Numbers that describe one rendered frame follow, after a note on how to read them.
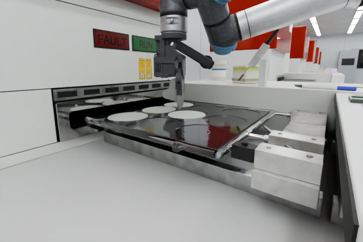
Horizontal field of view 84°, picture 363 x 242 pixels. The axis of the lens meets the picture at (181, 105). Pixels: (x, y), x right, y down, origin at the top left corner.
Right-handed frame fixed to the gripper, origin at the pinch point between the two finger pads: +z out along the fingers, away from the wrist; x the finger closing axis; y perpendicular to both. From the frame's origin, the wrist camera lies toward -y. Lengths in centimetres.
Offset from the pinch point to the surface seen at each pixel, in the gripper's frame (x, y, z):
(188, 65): -298, 23, -16
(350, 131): 37.4, -21.0, -4.8
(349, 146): 41.5, -18.3, -4.8
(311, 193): 34.3, -19.9, 4.0
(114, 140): 9.8, 16.5, 7.9
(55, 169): 23.7, 22.6, 9.2
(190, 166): 21.5, -4.3, 7.9
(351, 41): -1090, -728, -142
